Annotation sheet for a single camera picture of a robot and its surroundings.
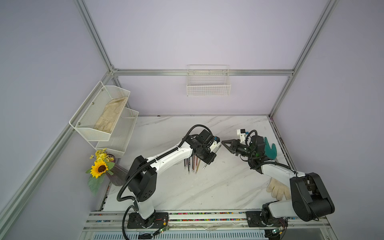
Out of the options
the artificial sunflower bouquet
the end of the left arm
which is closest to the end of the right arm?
the end of the left arm

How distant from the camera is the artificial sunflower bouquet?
66 centimetres

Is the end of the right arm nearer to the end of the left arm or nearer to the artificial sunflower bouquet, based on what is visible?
the end of the left arm
